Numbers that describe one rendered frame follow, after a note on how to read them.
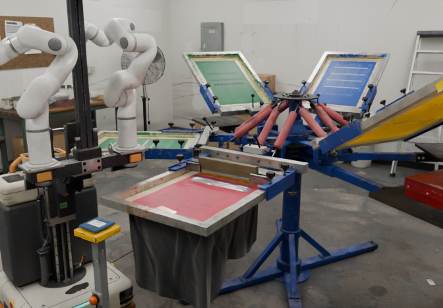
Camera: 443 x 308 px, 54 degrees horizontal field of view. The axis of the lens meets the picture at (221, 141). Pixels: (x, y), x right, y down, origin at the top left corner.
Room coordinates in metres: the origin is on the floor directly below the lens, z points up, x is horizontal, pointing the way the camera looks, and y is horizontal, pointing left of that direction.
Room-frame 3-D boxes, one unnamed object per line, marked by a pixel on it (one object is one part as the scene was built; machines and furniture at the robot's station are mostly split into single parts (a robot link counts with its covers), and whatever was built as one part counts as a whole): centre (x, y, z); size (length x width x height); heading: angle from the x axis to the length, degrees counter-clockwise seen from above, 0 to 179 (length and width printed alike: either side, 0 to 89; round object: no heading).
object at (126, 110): (2.15, 0.49, 1.37); 0.13 x 0.10 x 0.16; 144
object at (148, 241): (1.76, 0.24, 0.74); 0.45 x 0.03 x 0.43; 57
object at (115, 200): (2.01, 0.08, 0.97); 0.79 x 0.58 x 0.04; 147
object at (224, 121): (3.49, -0.20, 0.91); 1.34 x 0.40 x 0.08; 27
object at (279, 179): (2.05, -0.28, 0.98); 0.30 x 0.05 x 0.07; 147
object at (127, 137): (2.17, 0.49, 1.21); 0.16 x 0.13 x 0.15; 42
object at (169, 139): (2.94, 0.41, 1.05); 1.08 x 0.61 x 0.23; 87
